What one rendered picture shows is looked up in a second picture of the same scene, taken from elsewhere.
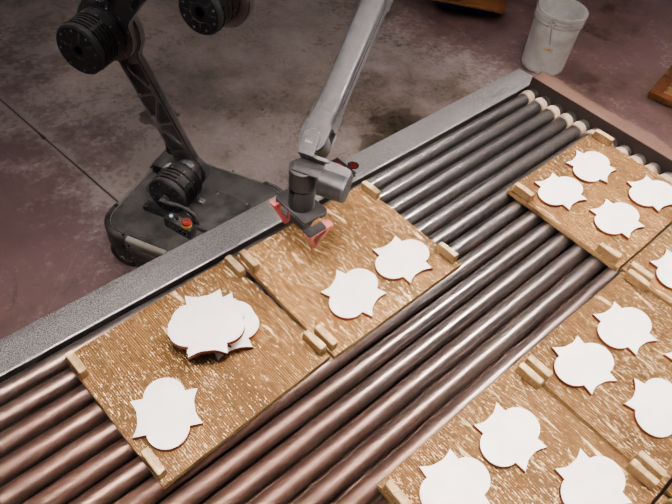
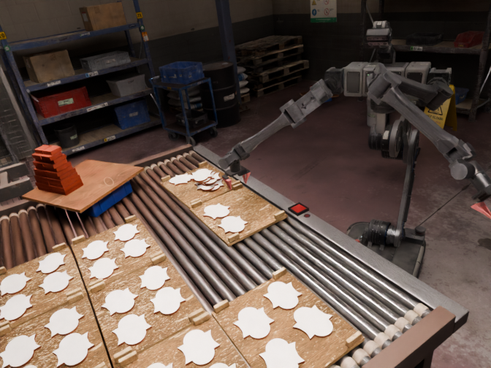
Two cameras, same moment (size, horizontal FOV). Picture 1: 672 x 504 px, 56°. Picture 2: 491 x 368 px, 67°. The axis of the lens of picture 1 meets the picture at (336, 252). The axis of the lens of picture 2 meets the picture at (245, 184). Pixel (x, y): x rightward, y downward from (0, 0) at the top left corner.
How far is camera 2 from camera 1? 2.19 m
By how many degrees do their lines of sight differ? 79
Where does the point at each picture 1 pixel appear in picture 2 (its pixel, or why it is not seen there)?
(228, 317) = (204, 177)
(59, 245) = not seen: hidden behind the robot
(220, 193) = (391, 255)
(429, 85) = not seen: outside the picture
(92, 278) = not seen: hidden behind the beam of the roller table
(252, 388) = (183, 193)
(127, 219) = (361, 228)
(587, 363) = (153, 278)
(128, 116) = (480, 234)
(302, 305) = (215, 201)
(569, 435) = (126, 266)
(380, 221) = (259, 220)
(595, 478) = (104, 269)
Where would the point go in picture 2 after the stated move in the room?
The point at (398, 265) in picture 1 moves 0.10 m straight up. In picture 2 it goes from (228, 222) to (225, 205)
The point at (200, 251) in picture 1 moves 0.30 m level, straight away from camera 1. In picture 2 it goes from (250, 181) to (299, 174)
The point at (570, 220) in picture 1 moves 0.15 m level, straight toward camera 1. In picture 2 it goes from (255, 296) to (226, 280)
